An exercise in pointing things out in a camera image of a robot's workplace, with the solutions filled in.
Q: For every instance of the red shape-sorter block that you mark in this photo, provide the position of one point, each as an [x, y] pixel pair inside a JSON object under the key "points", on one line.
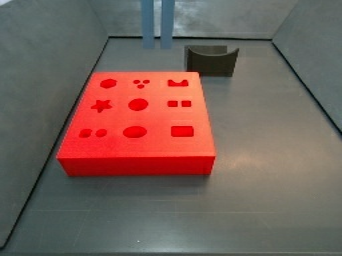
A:
{"points": [[141, 124]]}

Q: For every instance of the blue double-square peg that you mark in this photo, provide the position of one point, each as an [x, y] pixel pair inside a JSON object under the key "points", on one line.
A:
{"points": [[150, 25]]}

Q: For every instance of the black curved holder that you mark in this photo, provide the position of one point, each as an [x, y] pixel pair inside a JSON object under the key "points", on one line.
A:
{"points": [[210, 60]]}

